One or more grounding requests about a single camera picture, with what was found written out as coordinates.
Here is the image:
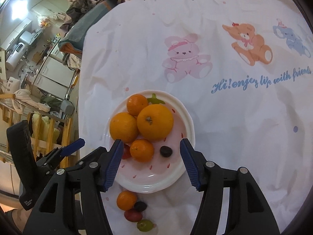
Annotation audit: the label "person's left hand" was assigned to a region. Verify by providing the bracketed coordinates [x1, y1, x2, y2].
[5, 208, 32, 233]

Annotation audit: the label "white cabinet drawers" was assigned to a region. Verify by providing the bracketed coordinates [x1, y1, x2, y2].
[32, 42, 75, 99]

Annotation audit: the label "small orange mandarin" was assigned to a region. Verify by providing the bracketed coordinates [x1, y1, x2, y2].
[130, 139, 154, 163]
[116, 190, 138, 211]

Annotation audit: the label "wooden crib rail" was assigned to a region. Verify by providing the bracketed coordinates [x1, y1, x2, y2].
[1, 93, 73, 157]

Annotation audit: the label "green grape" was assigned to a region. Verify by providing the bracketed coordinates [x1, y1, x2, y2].
[137, 219, 154, 232]

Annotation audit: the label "large orange mandarin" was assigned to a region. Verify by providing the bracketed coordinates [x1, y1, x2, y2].
[137, 104, 174, 142]

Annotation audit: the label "dark purple grape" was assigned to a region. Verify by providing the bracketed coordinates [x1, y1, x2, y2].
[134, 201, 147, 213]
[160, 146, 173, 158]

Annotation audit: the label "pile of clothes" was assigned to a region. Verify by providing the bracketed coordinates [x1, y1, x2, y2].
[58, 0, 138, 54]

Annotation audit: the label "orange mandarin on plate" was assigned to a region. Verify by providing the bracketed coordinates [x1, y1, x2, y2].
[126, 94, 148, 116]
[109, 112, 139, 144]

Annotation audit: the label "pink strawberry pattern plate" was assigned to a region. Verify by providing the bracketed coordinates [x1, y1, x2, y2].
[115, 90, 195, 194]

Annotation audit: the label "white cartoon bear bedsheet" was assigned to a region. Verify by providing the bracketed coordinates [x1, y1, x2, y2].
[78, 0, 312, 231]

